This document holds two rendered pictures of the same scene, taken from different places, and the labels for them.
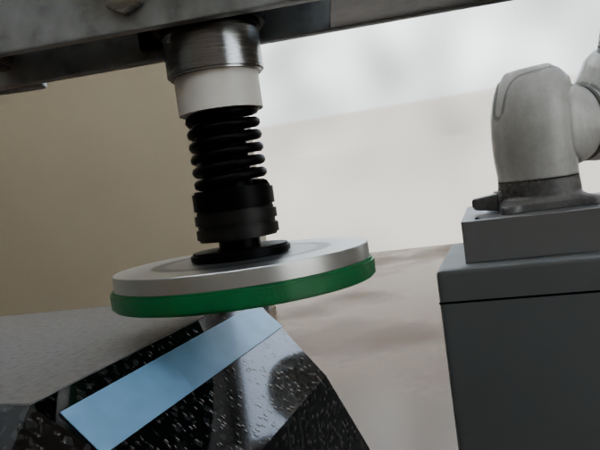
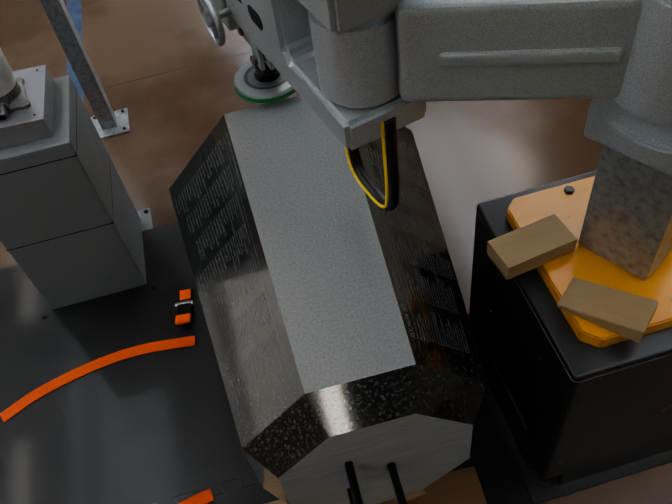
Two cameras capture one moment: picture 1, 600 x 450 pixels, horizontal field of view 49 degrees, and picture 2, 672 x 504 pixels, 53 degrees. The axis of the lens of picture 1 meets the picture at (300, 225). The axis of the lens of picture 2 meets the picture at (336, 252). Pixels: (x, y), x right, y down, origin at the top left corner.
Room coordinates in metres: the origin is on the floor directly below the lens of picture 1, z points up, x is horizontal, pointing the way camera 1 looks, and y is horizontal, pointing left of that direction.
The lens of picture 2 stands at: (1.19, 1.76, 2.19)
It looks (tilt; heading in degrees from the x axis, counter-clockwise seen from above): 50 degrees down; 246
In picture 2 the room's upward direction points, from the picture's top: 10 degrees counter-clockwise
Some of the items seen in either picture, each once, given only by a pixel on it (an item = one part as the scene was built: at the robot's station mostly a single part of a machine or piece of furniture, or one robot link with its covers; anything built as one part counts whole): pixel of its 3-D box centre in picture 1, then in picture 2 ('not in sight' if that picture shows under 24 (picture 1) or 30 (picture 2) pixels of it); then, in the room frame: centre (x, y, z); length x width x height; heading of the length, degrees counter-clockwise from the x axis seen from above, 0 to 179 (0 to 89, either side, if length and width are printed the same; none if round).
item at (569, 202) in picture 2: not in sight; (628, 244); (0.08, 1.11, 0.76); 0.49 x 0.49 x 0.05; 73
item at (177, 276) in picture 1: (242, 262); (267, 76); (0.56, 0.05, 0.92); 0.21 x 0.21 x 0.01
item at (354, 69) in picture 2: not in sight; (360, 43); (0.59, 0.71, 1.39); 0.19 x 0.19 x 0.20
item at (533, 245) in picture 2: not in sight; (531, 246); (0.30, 0.99, 0.81); 0.20 x 0.10 x 0.05; 171
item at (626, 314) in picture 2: not in sight; (606, 304); (0.28, 1.23, 0.80); 0.20 x 0.10 x 0.05; 113
